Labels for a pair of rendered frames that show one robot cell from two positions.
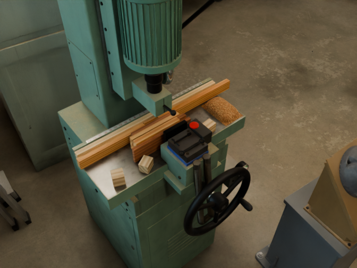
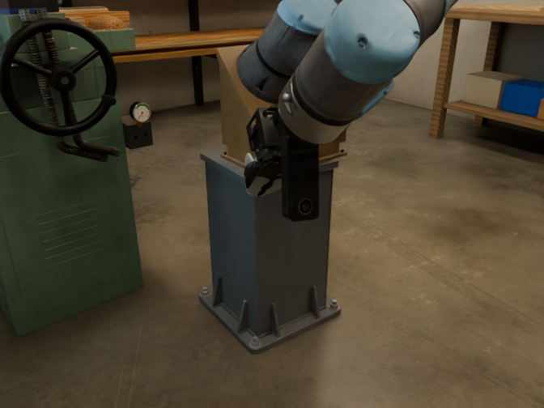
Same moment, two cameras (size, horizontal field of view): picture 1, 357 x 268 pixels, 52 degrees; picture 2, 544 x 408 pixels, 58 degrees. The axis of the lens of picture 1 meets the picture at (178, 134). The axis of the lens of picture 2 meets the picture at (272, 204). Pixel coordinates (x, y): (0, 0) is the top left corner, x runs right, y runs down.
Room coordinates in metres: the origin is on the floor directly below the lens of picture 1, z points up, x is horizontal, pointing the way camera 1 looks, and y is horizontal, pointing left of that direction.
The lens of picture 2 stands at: (-0.58, -0.63, 1.05)
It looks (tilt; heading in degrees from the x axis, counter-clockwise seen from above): 25 degrees down; 359
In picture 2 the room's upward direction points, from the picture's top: straight up
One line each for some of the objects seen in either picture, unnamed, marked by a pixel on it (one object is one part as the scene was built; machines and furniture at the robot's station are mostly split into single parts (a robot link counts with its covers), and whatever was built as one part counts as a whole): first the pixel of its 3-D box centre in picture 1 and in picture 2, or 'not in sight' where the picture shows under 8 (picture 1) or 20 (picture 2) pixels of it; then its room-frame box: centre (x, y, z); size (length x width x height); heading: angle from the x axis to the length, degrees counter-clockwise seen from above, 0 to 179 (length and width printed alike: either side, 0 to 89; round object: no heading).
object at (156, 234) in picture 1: (145, 191); (38, 190); (1.04, 0.16, 0.36); 0.58 x 0.45 x 0.71; 39
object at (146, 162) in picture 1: (145, 164); not in sight; (0.76, 0.10, 0.92); 0.04 x 0.03 x 0.04; 159
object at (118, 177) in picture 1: (118, 177); not in sight; (0.70, 0.19, 0.92); 0.04 x 0.04 x 0.04; 18
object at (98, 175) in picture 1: (173, 149); (26, 45); (0.86, 0.02, 0.87); 0.61 x 0.30 x 0.06; 129
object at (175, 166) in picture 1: (189, 156); (31, 31); (0.79, -0.04, 0.92); 0.15 x 0.13 x 0.09; 129
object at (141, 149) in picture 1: (162, 139); not in sight; (0.85, 0.05, 0.93); 0.24 x 0.01 x 0.06; 129
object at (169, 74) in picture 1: (161, 69); not in sight; (1.13, 0.06, 1.02); 0.12 x 0.03 x 0.12; 39
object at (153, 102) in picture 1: (152, 96); not in sight; (0.97, 0.09, 1.03); 0.14 x 0.07 x 0.09; 39
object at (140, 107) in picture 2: (240, 169); (140, 114); (0.95, -0.25, 0.65); 0.06 x 0.04 x 0.08; 129
